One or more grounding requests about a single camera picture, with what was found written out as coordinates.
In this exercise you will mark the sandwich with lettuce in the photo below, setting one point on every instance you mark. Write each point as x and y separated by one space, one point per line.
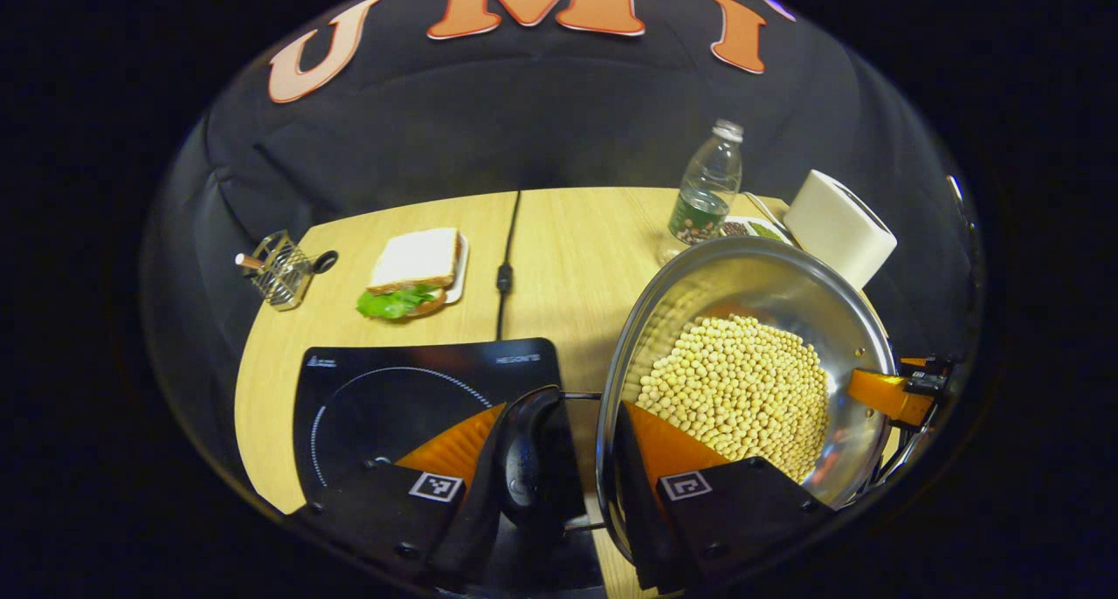
415 263

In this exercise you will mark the black induction cooktop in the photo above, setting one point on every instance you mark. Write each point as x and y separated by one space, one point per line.
393 398

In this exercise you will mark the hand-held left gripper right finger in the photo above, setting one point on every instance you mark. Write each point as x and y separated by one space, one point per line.
638 512

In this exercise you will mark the pile of yellow soybeans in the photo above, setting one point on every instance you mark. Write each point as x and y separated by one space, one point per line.
742 389

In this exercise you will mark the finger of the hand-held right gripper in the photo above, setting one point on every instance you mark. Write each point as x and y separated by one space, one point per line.
882 394

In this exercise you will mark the white toaster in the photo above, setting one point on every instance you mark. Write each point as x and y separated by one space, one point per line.
838 228

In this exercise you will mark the clear plastic water bottle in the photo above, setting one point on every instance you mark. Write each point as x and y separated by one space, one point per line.
703 197

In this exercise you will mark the small white plate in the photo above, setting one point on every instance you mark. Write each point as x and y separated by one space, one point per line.
461 271

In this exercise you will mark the white divided seasoning dish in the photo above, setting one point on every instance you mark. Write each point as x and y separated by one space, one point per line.
751 229

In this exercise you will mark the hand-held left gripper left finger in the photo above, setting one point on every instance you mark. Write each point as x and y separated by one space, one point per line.
476 529

